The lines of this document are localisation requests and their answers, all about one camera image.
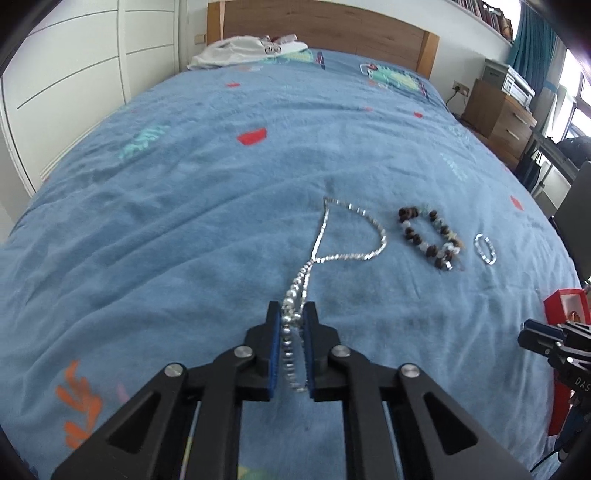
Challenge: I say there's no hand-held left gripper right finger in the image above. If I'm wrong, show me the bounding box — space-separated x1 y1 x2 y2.
302 301 536 480

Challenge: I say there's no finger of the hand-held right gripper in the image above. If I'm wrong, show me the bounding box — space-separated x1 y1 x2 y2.
523 319 571 341
517 329 566 360

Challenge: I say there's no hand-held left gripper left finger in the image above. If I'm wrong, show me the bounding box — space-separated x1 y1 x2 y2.
50 300 283 480

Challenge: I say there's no red shallow box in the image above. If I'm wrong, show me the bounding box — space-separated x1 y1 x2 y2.
543 288 591 435

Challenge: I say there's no silver bead necklace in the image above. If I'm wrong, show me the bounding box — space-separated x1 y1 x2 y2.
279 196 387 394

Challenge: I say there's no black chair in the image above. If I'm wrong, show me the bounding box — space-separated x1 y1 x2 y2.
551 161 591 284

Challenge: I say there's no blue printed blanket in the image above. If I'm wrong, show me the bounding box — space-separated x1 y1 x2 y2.
0 47 583 480

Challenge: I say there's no black bag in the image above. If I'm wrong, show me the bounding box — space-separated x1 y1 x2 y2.
557 137 591 168

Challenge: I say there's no wooden nightstand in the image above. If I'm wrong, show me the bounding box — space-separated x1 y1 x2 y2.
462 78 539 169

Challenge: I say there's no white printer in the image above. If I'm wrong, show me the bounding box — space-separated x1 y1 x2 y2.
483 58 537 108

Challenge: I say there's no teal curtain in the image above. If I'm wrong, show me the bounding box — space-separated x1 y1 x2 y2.
505 0 561 116

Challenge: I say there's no white garment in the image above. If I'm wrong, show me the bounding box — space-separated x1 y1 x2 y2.
187 36 308 71

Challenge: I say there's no row of books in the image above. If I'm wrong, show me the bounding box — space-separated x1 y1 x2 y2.
450 0 516 43

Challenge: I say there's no wooden headboard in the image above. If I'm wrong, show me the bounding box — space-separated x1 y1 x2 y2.
206 0 440 79

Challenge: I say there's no white wardrobe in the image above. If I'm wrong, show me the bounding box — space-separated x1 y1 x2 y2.
0 0 208 199

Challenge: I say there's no silver chain-link ring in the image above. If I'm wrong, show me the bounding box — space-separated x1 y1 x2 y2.
474 233 498 265

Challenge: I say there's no brown beaded bracelet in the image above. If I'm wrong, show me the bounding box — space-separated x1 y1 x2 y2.
397 205 465 273

